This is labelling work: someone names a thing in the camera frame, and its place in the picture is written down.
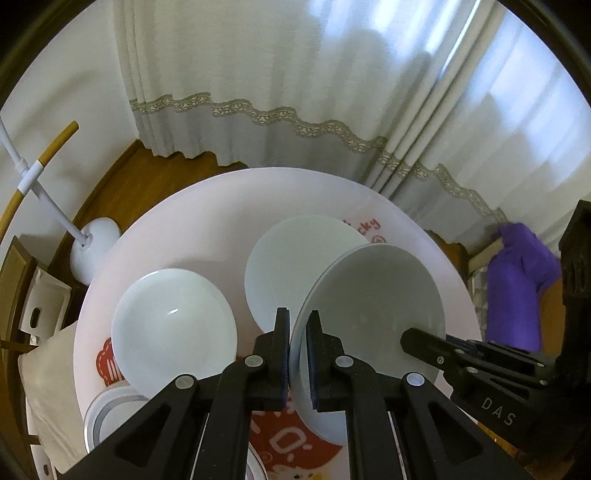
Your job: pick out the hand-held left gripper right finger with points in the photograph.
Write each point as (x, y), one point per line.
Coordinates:
(318, 360)

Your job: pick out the white plastic holed panel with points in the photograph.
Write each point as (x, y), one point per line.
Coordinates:
(46, 295)

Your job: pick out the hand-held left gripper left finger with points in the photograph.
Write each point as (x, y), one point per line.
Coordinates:
(277, 350)

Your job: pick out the white barre stand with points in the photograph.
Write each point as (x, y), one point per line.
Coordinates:
(94, 249)

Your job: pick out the purple blanket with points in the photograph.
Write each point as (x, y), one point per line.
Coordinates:
(517, 295)

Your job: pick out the white ceramic bowl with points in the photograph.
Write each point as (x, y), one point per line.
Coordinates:
(369, 314)
(171, 318)
(295, 267)

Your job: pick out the round table with pink cover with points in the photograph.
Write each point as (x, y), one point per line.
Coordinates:
(207, 221)

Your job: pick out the wooden barre rail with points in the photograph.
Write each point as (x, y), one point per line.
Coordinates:
(55, 146)

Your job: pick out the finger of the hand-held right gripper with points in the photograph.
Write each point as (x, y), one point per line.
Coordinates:
(475, 345)
(425, 344)

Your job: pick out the brown armchair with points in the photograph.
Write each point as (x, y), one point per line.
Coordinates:
(551, 304)

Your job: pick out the grey curtain with lace trim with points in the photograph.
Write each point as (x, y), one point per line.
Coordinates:
(254, 60)
(531, 115)

